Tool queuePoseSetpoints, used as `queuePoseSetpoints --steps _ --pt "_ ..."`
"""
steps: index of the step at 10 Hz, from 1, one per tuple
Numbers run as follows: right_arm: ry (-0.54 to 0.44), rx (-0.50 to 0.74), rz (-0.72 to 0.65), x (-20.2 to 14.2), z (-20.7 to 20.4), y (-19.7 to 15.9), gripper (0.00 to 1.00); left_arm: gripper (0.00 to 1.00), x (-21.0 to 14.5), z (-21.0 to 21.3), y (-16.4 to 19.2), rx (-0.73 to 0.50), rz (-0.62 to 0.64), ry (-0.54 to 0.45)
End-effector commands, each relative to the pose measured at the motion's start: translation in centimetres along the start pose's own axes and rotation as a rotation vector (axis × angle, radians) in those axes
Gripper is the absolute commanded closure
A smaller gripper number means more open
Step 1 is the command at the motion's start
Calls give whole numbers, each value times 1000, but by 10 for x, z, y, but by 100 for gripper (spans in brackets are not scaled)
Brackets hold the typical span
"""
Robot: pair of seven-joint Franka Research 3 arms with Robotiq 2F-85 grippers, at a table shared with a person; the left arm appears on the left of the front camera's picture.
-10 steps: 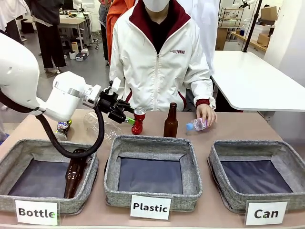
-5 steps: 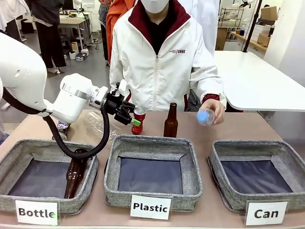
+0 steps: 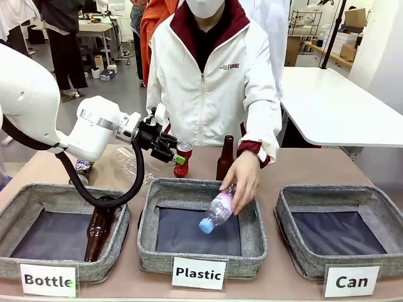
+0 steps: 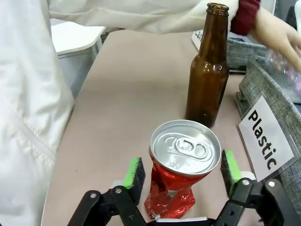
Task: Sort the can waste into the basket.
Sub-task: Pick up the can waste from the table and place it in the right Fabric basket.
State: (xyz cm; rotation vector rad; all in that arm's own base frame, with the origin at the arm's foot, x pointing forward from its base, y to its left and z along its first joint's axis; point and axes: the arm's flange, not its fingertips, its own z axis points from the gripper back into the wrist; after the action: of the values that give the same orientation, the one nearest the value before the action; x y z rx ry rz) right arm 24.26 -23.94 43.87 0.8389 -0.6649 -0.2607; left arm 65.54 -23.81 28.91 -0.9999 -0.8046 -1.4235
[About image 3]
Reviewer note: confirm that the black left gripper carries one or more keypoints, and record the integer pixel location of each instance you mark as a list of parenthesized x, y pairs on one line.
[(147, 136)]

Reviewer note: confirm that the red crushed drink can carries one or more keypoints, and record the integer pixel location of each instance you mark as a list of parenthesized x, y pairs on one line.
[(185, 171)]

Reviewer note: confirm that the clear plastic bottle blue cap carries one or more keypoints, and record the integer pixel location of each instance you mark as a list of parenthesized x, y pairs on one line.
[(220, 206)]

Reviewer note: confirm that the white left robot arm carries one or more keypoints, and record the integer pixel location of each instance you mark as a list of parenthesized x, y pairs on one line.
[(34, 104)]

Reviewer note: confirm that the person's left forearm white sleeve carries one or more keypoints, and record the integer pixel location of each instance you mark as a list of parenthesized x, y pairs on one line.
[(263, 126)]

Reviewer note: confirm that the blue white crushed can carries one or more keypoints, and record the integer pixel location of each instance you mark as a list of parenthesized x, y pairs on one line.
[(82, 166)]

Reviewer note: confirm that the grey fabric basket Plastic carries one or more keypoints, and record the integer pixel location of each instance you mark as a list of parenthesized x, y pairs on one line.
[(252, 239)]

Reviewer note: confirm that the grey fabric basket Bottle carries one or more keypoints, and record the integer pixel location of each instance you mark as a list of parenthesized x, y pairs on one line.
[(19, 201)]

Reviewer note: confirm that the white Can label sign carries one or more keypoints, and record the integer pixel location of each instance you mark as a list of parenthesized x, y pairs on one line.
[(352, 281)]

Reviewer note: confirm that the grey fabric basket Can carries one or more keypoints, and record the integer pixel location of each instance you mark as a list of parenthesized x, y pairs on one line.
[(387, 220)]

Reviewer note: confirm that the person's left hand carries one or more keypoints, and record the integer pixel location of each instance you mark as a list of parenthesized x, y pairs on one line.
[(245, 179)]

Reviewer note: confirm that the clear crushed plastic bottle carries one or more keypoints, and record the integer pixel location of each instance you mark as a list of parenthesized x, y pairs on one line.
[(123, 157)]

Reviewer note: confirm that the brown glass bottle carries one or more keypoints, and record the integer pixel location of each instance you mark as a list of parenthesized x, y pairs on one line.
[(224, 163), (96, 232)]

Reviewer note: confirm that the person's white jacket torso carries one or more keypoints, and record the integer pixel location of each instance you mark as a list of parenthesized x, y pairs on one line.
[(201, 100)]

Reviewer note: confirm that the small boxes on floor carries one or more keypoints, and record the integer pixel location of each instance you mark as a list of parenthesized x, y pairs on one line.
[(105, 70)]

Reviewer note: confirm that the bystander in orange jacket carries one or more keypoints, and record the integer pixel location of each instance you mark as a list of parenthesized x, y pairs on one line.
[(148, 34)]

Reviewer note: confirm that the white Plastic label sign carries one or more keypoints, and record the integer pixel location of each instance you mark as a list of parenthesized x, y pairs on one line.
[(199, 273)]

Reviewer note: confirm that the white background desk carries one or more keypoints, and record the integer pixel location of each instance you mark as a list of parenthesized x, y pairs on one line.
[(94, 31)]

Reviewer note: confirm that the white face mask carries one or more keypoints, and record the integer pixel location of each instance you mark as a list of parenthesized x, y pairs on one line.
[(204, 7)]

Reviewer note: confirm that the bystander in black clothes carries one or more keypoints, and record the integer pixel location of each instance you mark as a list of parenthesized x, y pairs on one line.
[(66, 41)]

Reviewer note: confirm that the bystander in white coat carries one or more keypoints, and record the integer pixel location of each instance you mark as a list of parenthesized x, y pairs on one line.
[(274, 31)]

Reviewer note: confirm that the white side table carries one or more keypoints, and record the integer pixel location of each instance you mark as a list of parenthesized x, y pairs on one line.
[(330, 107)]

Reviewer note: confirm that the white Bottle label sign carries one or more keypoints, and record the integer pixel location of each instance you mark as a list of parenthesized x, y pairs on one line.
[(48, 280)]

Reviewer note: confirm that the wooden workbench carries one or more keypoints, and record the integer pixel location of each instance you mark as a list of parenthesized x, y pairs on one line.
[(333, 55)]

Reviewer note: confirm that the black stand pole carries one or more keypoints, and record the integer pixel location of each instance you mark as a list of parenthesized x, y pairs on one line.
[(330, 37)]

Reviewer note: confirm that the large cardboard box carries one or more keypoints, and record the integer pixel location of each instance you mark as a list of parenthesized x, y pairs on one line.
[(355, 17)]

